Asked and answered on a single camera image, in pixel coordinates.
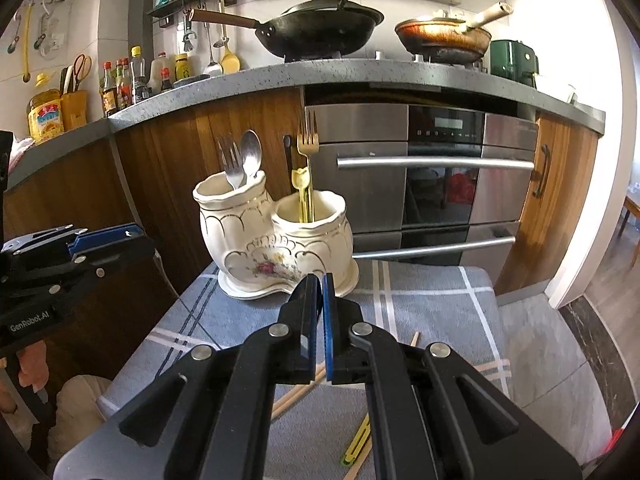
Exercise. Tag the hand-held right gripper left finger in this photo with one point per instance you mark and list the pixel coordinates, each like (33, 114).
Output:
(305, 310)

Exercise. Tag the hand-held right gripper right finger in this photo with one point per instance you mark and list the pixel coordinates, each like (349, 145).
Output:
(329, 325)

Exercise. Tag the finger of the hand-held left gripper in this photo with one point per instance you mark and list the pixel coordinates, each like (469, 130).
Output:
(125, 257)
(105, 239)

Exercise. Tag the wooden chopstick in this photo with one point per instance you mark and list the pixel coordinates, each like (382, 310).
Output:
(295, 392)
(300, 400)

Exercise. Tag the white floral ceramic utensil holder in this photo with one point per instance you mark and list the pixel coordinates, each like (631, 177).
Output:
(235, 240)

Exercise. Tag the silver fork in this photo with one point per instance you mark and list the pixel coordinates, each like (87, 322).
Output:
(231, 165)

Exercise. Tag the cream chopstick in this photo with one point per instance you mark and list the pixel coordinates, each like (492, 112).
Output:
(361, 465)

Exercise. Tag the large silver spoon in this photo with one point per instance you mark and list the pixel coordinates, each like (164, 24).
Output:
(251, 152)

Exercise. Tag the gold fork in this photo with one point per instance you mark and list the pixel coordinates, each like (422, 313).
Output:
(306, 140)

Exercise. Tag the person's left hand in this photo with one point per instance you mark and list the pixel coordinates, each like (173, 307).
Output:
(32, 365)

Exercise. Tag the white ceramic tray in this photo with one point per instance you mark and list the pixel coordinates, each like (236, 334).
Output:
(345, 282)

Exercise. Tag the blue plaid cloth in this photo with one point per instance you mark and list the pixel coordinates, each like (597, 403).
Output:
(425, 300)

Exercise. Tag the wooden base cabinet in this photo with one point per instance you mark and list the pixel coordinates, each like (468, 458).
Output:
(165, 160)

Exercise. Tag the white cloth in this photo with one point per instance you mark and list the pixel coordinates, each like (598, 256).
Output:
(82, 405)

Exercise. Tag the yellow knife block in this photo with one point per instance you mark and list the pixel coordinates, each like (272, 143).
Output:
(75, 110)

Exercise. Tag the yellow cooking oil bottle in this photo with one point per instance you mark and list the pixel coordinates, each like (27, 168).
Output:
(45, 120)

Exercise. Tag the row of condiment bottles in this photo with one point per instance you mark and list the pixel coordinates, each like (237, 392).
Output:
(137, 80)

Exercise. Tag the stainless steel oven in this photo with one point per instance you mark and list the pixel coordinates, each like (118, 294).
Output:
(370, 130)

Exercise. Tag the hanging steel ladle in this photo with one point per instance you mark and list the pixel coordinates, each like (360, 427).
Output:
(212, 67)

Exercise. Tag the yellow hanging tool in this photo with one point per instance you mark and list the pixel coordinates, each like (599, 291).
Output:
(27, 45)

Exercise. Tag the grey stone countertop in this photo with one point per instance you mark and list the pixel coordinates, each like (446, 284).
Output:
(250, 80)

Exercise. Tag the yellow spatula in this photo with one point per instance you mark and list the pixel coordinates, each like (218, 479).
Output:
(230, 62)

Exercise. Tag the hanging peeler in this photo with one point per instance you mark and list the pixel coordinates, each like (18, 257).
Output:
(188, 35)

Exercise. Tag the narrow wooden cabinet door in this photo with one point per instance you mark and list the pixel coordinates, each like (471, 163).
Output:
(560, 210)

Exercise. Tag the black wok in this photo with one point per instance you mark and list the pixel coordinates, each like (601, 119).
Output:
(320, 30)

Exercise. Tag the copper frying pan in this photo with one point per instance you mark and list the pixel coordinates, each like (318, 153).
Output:
(440, 37)

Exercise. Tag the black wall shelf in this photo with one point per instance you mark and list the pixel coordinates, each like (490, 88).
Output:
(200, 2)

